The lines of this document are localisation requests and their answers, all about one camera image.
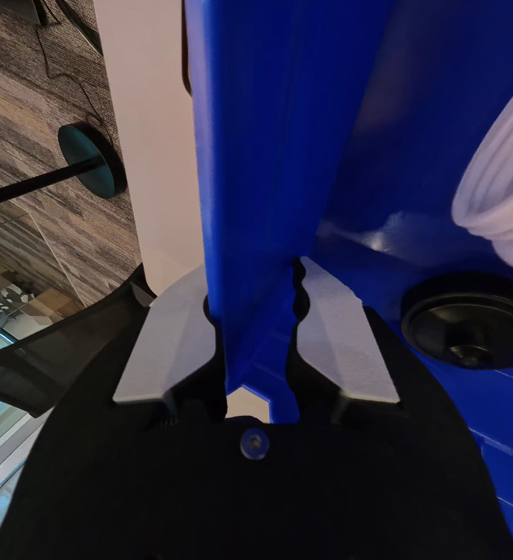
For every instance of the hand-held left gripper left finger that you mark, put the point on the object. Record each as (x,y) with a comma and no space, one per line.
(169,350)

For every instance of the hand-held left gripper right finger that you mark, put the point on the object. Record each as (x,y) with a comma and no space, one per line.
(344,346)

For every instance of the black bottle lid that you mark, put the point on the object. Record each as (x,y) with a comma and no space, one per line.
(471,319)

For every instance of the blue plastic bin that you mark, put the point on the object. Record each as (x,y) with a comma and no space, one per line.
(370,131)

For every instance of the white bottle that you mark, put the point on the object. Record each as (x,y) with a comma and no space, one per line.
(506,192)

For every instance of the black mesh chair back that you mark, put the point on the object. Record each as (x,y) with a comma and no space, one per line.
(55,350)

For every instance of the black round base pole stand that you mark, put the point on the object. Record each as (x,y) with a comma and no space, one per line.
(90,162)

